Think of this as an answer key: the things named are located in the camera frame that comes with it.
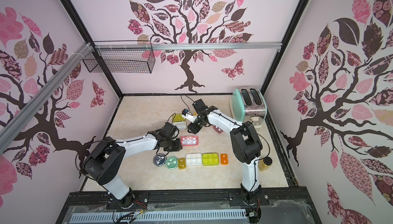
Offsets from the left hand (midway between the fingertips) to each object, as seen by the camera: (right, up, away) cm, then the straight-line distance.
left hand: (181, 150), depth 90 cm
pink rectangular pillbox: (+4, +5, +5) cm, 8 cm away
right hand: (+6, +15, +2) cm, 16 cm away
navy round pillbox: (-12, -5, -5) cm, 14 cm away
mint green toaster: (+42, +28, +4) cm, 51 cm away
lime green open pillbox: (-4, +17, +13) cm, 22 cm away
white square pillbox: (+8, -4, -4) cm, 10 cm away
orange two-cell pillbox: (+25, -4, -4) cm, 26 cm away
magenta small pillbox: (+23, +11, +9) cm, 27 cm away
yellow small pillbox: (+1, -5, -6) cm, 8 cm away
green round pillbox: (-5, -6, -5) cm, 9 cm away
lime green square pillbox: (+17, -4, -4) cm, 17 cm away
